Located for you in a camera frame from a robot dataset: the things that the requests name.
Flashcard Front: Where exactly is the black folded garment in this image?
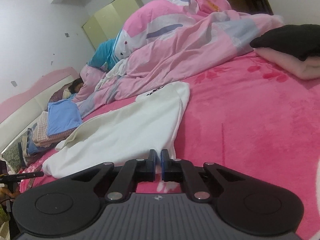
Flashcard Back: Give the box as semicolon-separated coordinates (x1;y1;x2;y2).
250;24;320;62

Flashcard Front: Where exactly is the light blue folded cloth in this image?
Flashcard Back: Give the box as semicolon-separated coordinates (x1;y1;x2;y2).
47;99;83;137

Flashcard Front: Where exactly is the stack of folded clothes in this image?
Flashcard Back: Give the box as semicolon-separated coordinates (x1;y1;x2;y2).
20;111;78;166

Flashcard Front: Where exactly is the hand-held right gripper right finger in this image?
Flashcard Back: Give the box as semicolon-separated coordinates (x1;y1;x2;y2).
161;149;247;203

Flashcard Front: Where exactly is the pale yellow wardrobe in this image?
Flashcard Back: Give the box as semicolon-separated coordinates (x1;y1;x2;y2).
82;0;144;52

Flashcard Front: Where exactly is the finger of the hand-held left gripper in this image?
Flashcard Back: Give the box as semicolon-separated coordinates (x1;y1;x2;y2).
0;171;44;182

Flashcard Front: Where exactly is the cream knitted garment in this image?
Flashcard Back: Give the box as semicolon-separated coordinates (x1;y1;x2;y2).
96;60;129;91

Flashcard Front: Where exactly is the pink and white headboard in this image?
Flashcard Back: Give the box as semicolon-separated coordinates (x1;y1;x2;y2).
0;67;81;153

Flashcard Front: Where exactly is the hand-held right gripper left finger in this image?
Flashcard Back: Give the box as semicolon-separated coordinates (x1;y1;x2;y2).
69;149;157;203

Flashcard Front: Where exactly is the pale pink folded garment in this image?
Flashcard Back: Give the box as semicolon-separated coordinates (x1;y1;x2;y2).
254;47;320;81

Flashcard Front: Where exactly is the white sweatshirt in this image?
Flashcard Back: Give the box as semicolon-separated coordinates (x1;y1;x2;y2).
42;81;191;180

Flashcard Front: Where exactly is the purple patterned pillow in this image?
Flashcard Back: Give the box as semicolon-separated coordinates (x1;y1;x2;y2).
51;85;73;103

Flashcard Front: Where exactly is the teal striped cloth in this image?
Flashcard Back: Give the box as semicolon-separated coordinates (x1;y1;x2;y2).
87;39;118;71

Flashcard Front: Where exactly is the pink printed quilt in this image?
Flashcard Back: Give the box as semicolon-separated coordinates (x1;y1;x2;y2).
75;0;284;118

